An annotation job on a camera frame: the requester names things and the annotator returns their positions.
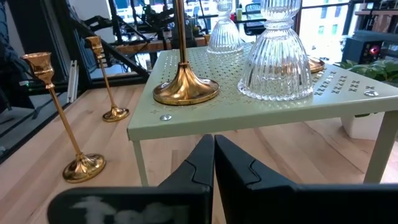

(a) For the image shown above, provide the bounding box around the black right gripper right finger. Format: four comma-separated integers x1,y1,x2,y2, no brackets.
214,134,398,224

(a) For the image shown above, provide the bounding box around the large-based tall brass candlestick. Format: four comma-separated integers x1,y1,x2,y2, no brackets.
152,0,221,106

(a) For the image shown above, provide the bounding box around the black office chair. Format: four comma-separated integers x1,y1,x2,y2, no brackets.
243,2,265,35

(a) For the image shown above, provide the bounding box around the pale green perforated metal shelf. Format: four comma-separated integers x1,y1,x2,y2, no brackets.
126,43,398,187

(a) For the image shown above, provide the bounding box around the white metal profile strip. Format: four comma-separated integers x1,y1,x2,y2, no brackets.
67,60,78,103

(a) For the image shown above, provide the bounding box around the black diagonal frame strut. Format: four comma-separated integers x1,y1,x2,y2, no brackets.
51,0,150,78

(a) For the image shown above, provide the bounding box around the clear ribbed glass candle holder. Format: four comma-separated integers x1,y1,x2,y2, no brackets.
206,0,245,55
237,0,314,102

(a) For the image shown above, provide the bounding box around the black box with red light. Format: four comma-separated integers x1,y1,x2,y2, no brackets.
341,37,385,65

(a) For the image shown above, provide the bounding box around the medium slim brass candlestick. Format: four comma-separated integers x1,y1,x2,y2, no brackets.
307,55,326,74

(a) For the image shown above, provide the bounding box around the person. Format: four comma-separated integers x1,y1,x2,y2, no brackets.
0,0,35,113

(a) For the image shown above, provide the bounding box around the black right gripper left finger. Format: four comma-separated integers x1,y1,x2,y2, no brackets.
46,134,216,224

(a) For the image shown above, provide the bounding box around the green plant in white pot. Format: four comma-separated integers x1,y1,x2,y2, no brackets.
337,58,398,141

